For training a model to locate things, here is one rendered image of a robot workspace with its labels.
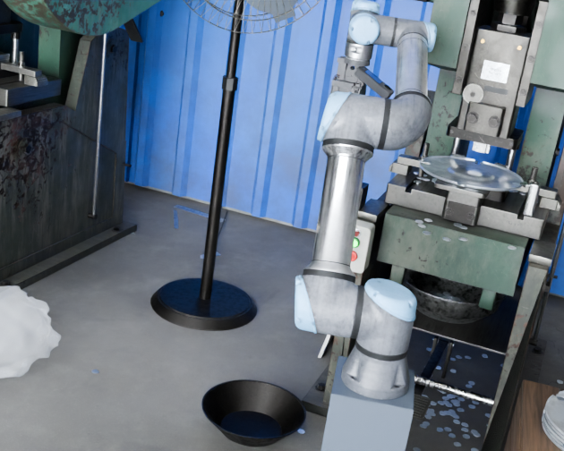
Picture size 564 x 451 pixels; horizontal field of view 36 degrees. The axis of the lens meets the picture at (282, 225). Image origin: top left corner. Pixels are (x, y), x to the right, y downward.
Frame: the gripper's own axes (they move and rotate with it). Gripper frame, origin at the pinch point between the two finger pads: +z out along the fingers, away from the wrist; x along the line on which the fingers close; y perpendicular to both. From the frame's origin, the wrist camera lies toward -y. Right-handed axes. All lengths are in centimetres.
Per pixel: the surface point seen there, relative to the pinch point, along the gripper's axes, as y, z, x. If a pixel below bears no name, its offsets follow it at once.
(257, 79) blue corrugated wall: 83, 20, -135
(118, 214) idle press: 117, 78, -79
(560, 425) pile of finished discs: -71, 46, 42
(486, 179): -37.9, 6.5, -6.4
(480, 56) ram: -28.2, -24.6, -14.5
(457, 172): -30.0, 6.2, -5.9
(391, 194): -12.5, 17.6, -7.8
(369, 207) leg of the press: -8.1, 20.8, -1.3
